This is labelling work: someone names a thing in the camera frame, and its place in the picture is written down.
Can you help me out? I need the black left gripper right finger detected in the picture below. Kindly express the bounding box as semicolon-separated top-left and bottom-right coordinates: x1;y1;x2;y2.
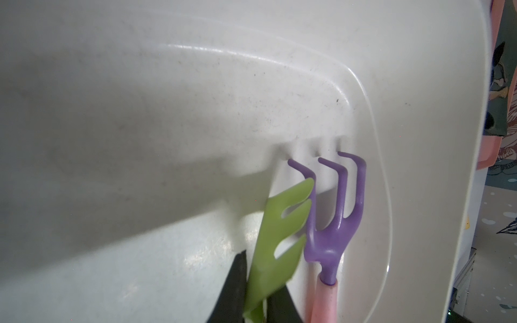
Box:
266;285;303;323

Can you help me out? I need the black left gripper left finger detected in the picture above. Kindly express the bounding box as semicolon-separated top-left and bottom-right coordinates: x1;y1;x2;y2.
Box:
207;250;247;323

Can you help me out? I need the lime rake wooden handle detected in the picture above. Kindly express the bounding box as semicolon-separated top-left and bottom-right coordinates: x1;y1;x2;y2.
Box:
242;177;315;323

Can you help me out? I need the purple rake pink handle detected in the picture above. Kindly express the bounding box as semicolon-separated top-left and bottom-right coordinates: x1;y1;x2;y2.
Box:
287;151;368;323

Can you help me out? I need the white plastic storage box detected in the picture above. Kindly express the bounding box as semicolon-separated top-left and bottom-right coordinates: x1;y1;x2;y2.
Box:
1;1;491;322

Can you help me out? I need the pink tray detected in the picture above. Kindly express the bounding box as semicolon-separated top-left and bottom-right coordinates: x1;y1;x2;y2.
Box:
477;1;516;170

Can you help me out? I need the dark green cloth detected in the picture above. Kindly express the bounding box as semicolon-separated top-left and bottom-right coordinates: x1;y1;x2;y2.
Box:
483;1;516;137

